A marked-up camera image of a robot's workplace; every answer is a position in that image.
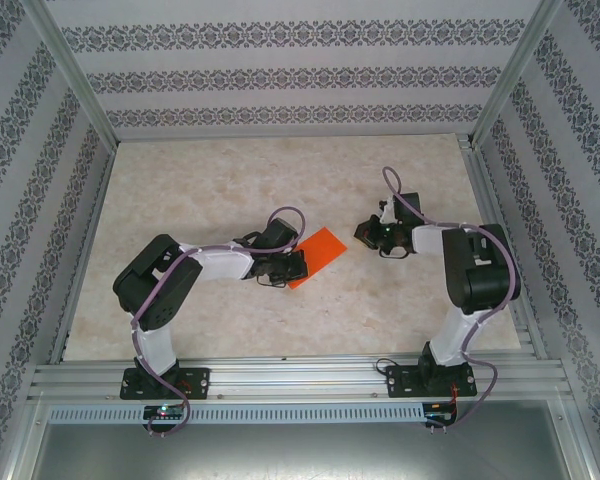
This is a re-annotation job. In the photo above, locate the slotted grey cable duct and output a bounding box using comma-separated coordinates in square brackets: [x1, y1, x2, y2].
[47, 403, 427, 425]

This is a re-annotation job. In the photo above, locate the circuit board with blue light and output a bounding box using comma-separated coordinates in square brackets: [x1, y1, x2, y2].
[423, 402, 459, 426]

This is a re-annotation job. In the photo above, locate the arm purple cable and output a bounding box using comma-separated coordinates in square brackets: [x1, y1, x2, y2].
[129, 206, 309, 439]
[382, 166, 522, 431]

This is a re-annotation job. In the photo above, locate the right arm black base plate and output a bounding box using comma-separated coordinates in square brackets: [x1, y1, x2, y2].
[384, 363, 479, 400]

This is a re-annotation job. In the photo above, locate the orange square paper sheet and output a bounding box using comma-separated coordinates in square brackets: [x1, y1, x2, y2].
[285, 225, 349, 291]

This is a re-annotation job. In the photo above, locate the aluminium side rail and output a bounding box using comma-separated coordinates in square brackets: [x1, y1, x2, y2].
[457, 133, 549, 360]
[47, 142, 119, 365]

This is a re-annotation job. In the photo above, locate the aluminium corner post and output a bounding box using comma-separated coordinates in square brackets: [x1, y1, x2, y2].
[469, 0, 564, 146]
[27, 0, 120, 146]

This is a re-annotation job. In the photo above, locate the circuit board with green light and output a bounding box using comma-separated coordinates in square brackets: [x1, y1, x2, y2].
[143, 404, 187, 420]

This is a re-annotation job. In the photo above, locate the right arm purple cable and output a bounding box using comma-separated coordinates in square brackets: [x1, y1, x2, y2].
[382, 166, 522, 431]

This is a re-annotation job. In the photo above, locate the grey metal panel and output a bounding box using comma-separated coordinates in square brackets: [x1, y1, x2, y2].
[29, 422, 581, 480]

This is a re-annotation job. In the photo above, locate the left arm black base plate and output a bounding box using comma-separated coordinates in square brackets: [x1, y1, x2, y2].
[119, 367, 212, 401]

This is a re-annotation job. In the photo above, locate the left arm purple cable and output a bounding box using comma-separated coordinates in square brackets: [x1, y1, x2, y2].
[129, 206, 309, 439]

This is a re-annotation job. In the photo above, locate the aluminium mounting rail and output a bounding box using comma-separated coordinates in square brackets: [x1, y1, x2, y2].
[27, 352, 574, 402]

